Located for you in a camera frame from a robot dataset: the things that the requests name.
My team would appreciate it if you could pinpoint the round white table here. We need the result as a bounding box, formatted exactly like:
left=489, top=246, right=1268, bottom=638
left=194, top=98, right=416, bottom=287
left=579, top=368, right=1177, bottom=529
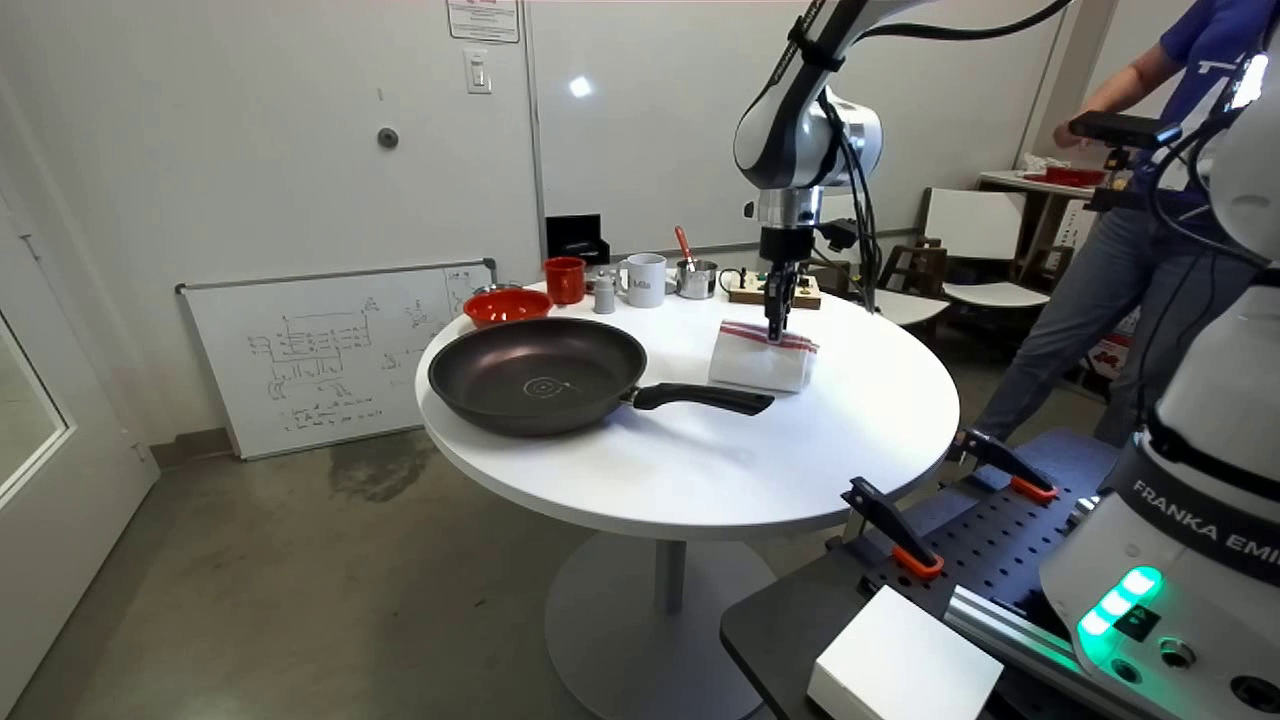
left=412, top=285, right=964, bottom=720

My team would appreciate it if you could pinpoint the person in blue shirt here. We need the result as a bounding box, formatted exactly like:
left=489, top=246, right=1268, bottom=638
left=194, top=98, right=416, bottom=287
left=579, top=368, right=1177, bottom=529
left=974, top=0, right=1280, bottom=451

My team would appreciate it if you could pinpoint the red bowl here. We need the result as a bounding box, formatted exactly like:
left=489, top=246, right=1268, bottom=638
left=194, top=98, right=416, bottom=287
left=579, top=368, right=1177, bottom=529
left=461, top=285, right=556, bottom=332

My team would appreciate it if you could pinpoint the whiteboard leaning on wall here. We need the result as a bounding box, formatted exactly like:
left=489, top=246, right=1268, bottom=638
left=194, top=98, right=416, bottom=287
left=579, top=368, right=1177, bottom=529
left=176, top=258, right=499, bottom=463

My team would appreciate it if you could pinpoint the white towel with red stripes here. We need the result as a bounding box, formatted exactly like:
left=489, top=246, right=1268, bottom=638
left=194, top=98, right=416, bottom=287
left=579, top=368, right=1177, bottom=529
left=706, top=317, right=824, bottom=399

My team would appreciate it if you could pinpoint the black clamp with orange grip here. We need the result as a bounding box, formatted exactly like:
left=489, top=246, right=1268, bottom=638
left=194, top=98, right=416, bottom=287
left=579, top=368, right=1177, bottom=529
left=957, top=423, right=1064, bottom=507
left=842, top=472, right=951, bottom=590

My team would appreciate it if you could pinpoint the white box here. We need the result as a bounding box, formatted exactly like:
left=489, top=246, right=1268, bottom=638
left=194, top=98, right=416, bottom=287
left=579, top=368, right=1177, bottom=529
left=804, top=583, right=1007, bottom=720

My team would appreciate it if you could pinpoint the silver rail on cart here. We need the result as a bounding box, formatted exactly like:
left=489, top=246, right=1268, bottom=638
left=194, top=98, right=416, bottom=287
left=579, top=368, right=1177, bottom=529
left=940, top=580, right=1111, bottom=688

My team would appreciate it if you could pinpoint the black wall tray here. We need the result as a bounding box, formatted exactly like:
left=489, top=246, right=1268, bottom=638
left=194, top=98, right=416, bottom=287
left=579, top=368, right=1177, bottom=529
left=539, top=212, right=617, bottom=269

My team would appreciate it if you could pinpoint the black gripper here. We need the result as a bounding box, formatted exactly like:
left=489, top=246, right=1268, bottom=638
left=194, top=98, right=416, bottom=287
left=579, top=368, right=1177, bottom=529
left=756, top=224, right=822, bottom=343

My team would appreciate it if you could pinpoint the white wall switch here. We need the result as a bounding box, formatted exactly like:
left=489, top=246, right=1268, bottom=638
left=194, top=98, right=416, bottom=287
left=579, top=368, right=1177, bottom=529
left=461, top=48, right=499, bottom=99

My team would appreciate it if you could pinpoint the wooden shape puzzle board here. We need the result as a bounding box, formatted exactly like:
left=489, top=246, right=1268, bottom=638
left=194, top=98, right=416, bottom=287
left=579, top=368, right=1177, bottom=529
left=720, top=269, right=827, bottom=312

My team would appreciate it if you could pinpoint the white mug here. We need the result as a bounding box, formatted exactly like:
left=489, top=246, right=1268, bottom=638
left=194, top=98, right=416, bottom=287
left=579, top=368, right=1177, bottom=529
left=617, top=254, right=672, bottom=312

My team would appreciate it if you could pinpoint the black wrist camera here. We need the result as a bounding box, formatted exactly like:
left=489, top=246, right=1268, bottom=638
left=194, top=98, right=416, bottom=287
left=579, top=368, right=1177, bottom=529
left=812, top=217, right=865, bottom=259

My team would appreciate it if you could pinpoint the black frying pan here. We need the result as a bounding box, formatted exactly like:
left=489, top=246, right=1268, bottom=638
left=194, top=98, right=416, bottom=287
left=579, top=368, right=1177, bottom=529
left=426, top=317, right=782, bottom=443

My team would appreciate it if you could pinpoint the wall sign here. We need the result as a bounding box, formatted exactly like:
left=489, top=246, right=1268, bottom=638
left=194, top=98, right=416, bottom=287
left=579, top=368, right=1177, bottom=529
left=442, top=0, right=524, bottom=48

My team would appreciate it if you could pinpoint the red cup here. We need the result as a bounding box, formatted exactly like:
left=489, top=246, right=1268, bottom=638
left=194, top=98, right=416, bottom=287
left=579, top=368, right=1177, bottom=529
left=539, top=254, right=593, bottom=312

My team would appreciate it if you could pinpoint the white door with window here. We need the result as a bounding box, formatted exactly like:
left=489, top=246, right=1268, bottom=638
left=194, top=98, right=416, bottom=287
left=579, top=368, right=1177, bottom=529
left=0, top=195, right=165, bottom=720

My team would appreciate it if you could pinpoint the black robot cart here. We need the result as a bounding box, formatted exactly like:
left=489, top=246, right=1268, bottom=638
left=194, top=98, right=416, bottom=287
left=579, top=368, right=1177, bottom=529
left=720, top=430, right=1280, bottom=720

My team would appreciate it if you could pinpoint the small grey metal cup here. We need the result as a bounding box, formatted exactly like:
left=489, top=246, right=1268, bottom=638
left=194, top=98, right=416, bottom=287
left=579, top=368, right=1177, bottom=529
left=588, top=264, right=623, bottom=321

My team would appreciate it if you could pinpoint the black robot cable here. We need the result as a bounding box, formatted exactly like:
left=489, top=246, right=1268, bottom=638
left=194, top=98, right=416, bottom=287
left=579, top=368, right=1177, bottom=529
left=815, top=0, right=1077, bottom=312

